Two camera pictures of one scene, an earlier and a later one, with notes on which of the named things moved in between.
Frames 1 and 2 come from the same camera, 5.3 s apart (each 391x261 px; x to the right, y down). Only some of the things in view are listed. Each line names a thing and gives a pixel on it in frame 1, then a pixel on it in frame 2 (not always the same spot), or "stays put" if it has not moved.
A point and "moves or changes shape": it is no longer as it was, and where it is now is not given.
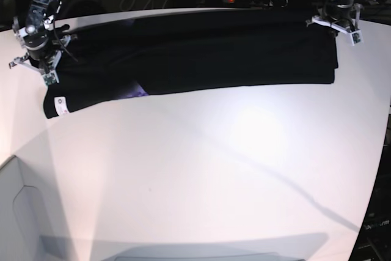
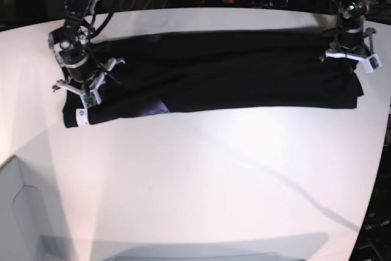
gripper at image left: (43, 55) -> (85, 77)
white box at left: (20, 237) stays put
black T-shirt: (116, 57) moves or changes shape
